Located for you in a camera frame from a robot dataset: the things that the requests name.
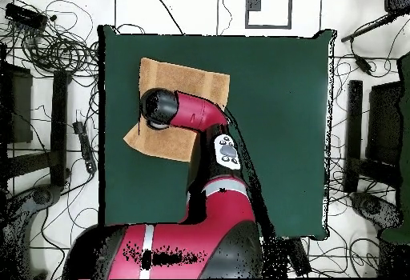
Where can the tan terry towel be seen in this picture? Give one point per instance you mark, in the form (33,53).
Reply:
(192,78)

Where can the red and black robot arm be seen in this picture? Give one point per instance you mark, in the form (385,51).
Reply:
(198,110)

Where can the dark flat panel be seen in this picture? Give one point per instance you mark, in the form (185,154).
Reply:
(20,107)
(384,123)

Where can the dark green table cloth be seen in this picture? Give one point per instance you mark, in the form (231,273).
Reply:
(282,132)

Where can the black power strip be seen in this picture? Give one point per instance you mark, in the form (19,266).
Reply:
(85,147)

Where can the black stand bar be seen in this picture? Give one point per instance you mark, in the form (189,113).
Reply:
(59,126)
(354,132)

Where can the black power adapter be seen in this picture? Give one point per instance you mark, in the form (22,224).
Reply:
(363,65)

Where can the black rod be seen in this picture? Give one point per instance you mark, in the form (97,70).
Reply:
(368,28)

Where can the dark green hanging cloth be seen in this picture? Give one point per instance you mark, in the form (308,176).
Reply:
(405,132)

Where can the black hub box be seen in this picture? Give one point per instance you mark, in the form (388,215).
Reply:
(24,16)

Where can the black device box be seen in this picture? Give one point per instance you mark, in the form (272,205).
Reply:
(397,0)

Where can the grey rectangular floor frame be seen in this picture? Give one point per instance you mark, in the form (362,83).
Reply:
(269,27)

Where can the black pedestal foot bar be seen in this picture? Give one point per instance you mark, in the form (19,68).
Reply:
(299,256)

